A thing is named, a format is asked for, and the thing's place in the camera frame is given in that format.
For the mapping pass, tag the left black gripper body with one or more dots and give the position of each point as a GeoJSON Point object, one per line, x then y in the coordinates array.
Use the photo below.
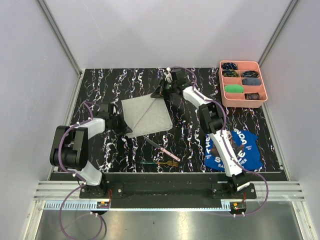
{"type": "Point", "coordinates": [115, 119]}

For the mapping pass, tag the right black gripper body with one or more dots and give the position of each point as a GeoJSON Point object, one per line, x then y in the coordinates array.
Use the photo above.
{"type": "Point", "coordinates": [168, 88]}

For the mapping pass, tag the grey cloth napkin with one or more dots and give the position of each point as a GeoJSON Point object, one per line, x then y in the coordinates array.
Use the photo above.
{"type": "Point", "coordinates": [145, 115]}

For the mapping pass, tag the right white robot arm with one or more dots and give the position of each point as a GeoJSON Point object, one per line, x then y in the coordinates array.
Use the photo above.
{"type": "Point", "coordinates": [212, 119]}

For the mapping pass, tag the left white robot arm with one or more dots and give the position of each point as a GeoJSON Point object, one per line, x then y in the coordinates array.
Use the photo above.
{"type": "Point", "coordinates": [70, 147]}

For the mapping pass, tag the black marbled table mat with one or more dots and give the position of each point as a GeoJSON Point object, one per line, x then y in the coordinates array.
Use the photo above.
{"type": "Point", "coordinates": [111, 153]}

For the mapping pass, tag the blue patterned sock top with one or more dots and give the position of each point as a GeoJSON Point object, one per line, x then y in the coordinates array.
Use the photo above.
{"type": "Point", "coordinates": [229, 66]}

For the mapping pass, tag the blue patterned sock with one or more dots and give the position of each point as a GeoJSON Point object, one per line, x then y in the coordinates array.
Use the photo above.
{"type": "Point", "coordinates": [250, 74]}
{"type": "Point", "coordinates": [229, 66]}
{"type": "Point", "coordinates": [230, 73]}

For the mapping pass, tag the blue patterned sock middle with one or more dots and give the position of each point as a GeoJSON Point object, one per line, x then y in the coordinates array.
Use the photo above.
{"type": "Point", "coordinates": [230, 73]}

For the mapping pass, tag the green rolled sock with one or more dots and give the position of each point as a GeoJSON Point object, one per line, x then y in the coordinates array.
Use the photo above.
{"type": "Point", "coordinates": [234, 88]}

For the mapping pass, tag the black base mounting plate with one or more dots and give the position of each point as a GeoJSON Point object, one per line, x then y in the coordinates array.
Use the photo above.
{"type": "Point", "coordinates": [169, 190]}

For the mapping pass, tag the pink divided organizer tray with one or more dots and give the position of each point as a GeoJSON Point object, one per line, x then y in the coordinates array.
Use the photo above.
{"type": "Point", "coordinates": [241, 84]}

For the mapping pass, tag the dark blue rolled sock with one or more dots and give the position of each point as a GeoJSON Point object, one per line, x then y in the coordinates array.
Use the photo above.
{"type": "Point", "coordinates": [251, 81]}

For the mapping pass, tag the blue patterned sock right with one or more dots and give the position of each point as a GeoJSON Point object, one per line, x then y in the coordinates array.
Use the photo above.
{"type": "Point", "coordinates": [250, 74]}

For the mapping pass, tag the dark brown rolled sock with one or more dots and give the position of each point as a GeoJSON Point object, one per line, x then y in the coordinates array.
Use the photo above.
{"type": "Point", "coordinates": [252, 96]}

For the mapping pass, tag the blue printed t-shirt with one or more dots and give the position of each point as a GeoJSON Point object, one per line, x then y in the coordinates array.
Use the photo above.
{"type": "Point", "coordinates": [244, 145]}

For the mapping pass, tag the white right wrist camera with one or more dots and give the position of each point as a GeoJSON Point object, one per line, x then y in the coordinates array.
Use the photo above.
{"type": "Point", "coordinates": [167, 75]}

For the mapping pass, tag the pink-handled table knife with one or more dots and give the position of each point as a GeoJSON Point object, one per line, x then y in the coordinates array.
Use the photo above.
{"type": "Point", "coordinates": [162, 149]}

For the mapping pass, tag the gold fork green handle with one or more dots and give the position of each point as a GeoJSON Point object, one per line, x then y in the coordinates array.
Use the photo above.
{"type": "Point", "coordinates": [168, 163]}

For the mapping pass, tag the aluminium frame rail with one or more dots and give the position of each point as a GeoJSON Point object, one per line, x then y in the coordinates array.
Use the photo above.
{"type": "Point", "coordinates": [58, 35]}

